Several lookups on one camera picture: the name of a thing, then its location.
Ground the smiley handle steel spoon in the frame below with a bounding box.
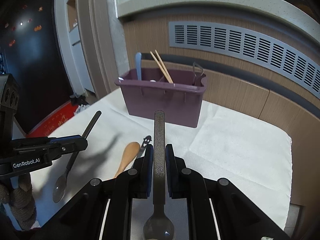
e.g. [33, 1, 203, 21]
[133, 135, 152, 161]

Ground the purple plastic utensil caddy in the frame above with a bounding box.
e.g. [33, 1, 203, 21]
[114, 68, 207, 128]

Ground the white table cloth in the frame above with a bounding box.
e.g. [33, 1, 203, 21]
[30, 87, 293, 230]

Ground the black refrigerator door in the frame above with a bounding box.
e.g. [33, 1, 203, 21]
[1, 0, 73, 133]

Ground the left gloved hand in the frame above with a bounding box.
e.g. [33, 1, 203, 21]
[1, 173, 37, 231]

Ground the wooden spoon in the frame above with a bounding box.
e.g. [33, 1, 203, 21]
[114, 142, 140, 178]

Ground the light blue rice spoon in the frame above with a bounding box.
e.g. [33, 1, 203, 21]
[135, 52, 142, 81]

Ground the wooden chopstick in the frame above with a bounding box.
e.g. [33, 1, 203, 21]
[150, 51, 173, 83]
[155, 51, 174, 83]

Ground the grey ventilation grille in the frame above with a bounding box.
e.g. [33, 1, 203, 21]
[168, 21, 319, 97]

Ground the black handle steel spoon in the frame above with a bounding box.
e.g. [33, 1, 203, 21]
[52, 111, 101, 203]

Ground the red door mat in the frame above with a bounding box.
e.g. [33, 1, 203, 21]
[26, 101, 79, 138]

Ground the black handle brown spoon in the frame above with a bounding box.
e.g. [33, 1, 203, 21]
[143, 111, 175, 239]

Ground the white kitchen countertop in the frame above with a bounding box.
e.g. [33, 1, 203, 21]
[114, 0, 319, 44]

